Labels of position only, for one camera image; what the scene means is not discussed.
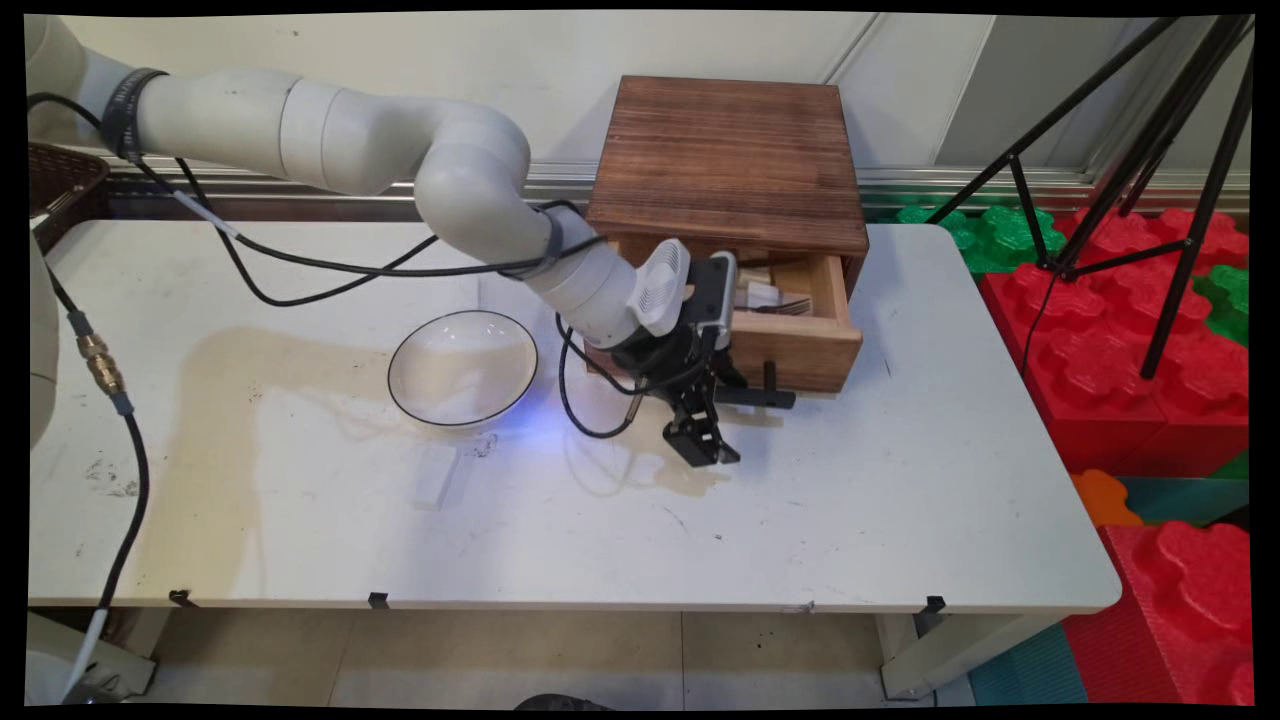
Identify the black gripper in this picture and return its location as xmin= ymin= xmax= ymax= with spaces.
xmin=610 ymin=324 xmax=747 ymax=469

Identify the wooden drawer with black handle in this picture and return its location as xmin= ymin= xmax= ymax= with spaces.
xmin=584 ymin=236 xmax=867 ymax=410

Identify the white bowl with black rim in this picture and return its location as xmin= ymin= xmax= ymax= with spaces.
xmin=387 ymin=309 xmax=540 ymax=430

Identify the small white rectangular block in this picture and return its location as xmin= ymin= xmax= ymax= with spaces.
xmin=412 ymin=445 xmax=464 ymax=510

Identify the brown wooden drawer cabinet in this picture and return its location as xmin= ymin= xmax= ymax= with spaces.
xmin=584 ymin=75 xmax=872 ymax=297

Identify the white table leg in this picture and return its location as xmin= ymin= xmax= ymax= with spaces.
xmin=878 ymin=611 xmax=1063 ymax=700
xmin=25 ymin=610 xmax=157 ymax=704

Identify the green foam block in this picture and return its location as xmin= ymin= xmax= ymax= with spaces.
xmin=1193 ymin=264 xmax=1252 ymax=348
xmin=894 ymin=203 xmax=1067 ymax=277

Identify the large red foam block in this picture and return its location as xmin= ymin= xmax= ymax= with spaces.
xmin=978 ymin=207 xmax=1252 ymax=478

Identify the orange foam piece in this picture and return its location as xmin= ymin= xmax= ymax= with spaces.
xmin=1069 ymin=469 xmax=1142 ymax=529

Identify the teal foam mat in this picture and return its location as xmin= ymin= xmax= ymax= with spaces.
xmin=967 ymin=624 xmax=1088 ymax=707
xmin=1115 ymin=476 xmax=1252 ymax=527

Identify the black tripod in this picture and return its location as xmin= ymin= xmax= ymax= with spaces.
xmin=924 ymin=15 xmax=1257 ymax=382

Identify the dark brown wicker basket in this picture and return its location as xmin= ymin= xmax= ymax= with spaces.
xmin=27 ymin=141 xmax=110 ymax=253

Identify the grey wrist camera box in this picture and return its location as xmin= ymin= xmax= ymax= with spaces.
xmin=689 ymin=251 xmax=740 ymax=352

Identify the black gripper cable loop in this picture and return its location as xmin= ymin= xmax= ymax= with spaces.
xmin=554 ymin=311 xmax=647 ymax=440

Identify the thin black tripod cable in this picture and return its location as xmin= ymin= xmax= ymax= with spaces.
xmin=1019 ymin=268 xmax=1063 ymax=378

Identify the aluminium wall rail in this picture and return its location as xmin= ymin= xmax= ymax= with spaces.
xmin=100 ymin=154 xmax=1252 ymax=223

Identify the black cable with brass connector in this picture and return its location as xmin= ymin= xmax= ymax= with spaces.
xmin=44 ymin=264 xmax=152 ymax=703

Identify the black velcro arm strap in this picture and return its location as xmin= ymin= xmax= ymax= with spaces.
xmin=99 ymin=67 xmax=170 ymax=162

